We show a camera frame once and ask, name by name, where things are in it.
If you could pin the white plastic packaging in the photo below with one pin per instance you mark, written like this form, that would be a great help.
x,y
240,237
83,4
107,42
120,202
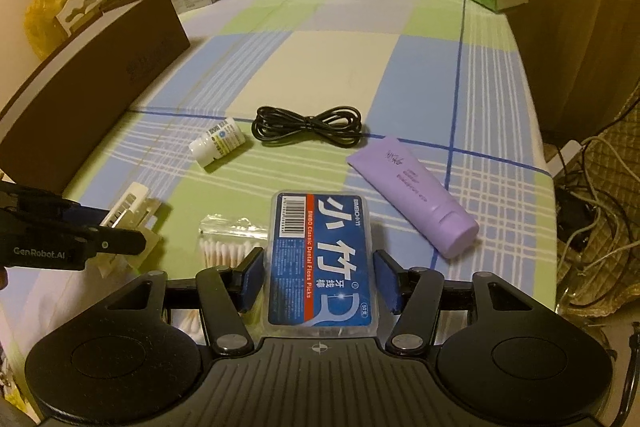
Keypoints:
x,y
130,207

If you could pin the yellow plastic bag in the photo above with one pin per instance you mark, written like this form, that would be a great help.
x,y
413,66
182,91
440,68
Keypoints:
x,y
47,17

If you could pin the clear floss pick box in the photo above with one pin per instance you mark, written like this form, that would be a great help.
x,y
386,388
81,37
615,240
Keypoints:
x,y
320,257

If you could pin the purple tube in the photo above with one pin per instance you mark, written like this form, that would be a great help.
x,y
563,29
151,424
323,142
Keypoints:
x,y
415,192

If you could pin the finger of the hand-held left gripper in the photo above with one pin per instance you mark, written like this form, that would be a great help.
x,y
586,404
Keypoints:
x,y
117,242
85,214

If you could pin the white pill bottle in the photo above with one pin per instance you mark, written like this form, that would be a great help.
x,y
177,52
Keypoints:
x,y
217,144

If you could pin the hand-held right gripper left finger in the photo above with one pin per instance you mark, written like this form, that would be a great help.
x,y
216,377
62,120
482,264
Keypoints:
x,y
251,279

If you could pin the brown cardboard storage box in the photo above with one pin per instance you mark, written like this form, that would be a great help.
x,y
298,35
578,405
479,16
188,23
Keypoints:
x,y
100,82

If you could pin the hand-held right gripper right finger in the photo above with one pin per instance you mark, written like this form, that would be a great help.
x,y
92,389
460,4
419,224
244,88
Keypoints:
x,y
387,282

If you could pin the cotton swab bag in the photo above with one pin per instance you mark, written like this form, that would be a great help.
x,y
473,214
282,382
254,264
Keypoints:
x,y
225,249

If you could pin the white power adapter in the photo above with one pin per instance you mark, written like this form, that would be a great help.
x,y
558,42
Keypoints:
x,y
564,157

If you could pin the wooden door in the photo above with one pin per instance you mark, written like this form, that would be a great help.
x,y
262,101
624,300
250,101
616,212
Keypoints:
x,y
575,7

